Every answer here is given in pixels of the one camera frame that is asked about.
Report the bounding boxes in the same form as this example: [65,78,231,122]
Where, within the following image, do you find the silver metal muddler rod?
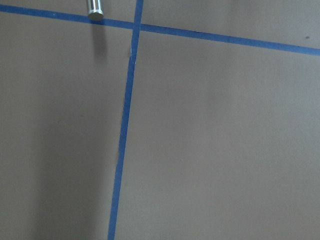
[87,0,104,21]

